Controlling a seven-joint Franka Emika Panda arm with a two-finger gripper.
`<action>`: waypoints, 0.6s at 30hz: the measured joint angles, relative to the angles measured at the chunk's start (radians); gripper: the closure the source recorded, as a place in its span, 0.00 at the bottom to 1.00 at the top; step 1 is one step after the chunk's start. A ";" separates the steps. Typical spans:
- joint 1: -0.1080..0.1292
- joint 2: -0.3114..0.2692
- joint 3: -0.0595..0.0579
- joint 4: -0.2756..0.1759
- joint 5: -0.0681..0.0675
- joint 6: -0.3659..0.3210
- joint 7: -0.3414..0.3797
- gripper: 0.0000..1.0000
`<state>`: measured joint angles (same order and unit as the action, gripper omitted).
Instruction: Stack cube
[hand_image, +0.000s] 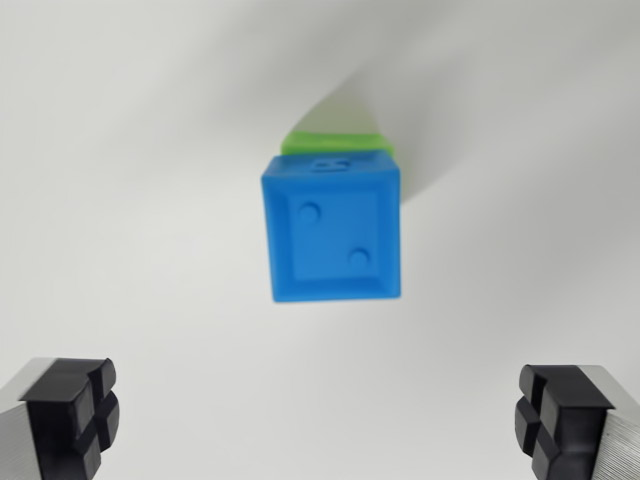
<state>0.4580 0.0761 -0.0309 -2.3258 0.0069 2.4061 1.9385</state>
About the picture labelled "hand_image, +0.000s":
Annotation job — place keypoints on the black-padded silver gripper right finger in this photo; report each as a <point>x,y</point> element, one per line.
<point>575,415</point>

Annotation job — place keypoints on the black-padded silver gripper left finger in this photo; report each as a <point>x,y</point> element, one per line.
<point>55,410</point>

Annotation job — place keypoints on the blue rubber cube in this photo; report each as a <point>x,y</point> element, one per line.
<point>332,235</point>

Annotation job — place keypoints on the green rubber cube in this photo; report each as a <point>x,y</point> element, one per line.
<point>330,141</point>

